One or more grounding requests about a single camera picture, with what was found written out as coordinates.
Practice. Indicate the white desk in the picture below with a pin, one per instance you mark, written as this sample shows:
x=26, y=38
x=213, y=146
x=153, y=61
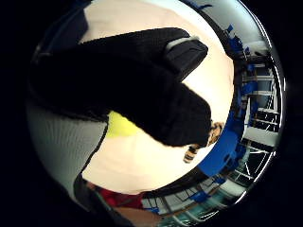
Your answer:
x=262, y=136

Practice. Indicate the the person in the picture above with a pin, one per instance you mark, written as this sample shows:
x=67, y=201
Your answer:
x=121, y=198

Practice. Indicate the white ribbed cloth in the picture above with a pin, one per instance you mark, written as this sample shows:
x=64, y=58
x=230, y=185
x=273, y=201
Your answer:
x=60, y=145

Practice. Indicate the yellow soft ball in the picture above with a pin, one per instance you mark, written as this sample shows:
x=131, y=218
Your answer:
x=121, y=126

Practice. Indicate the striped tiger soft toy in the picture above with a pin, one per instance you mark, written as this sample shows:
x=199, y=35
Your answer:
x=213, y=134

